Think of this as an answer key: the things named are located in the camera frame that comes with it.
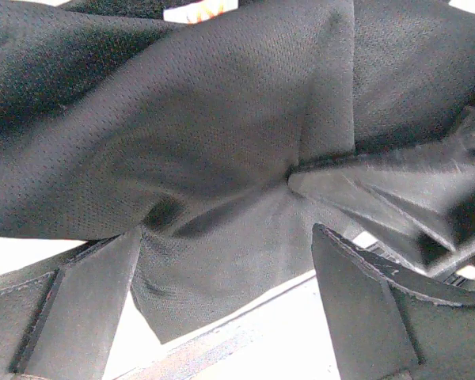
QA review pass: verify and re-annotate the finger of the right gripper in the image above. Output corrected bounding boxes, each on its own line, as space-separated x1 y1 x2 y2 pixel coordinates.
286 142 475 254

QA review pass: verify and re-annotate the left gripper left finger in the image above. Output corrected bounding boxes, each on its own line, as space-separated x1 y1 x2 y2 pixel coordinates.
0 228 141 379

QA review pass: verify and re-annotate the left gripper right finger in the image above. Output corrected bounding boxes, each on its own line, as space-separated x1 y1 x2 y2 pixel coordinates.
312 224 475 379

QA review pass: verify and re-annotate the black t-shirt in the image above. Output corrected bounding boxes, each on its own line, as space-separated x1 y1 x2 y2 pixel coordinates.
0 1 475 342

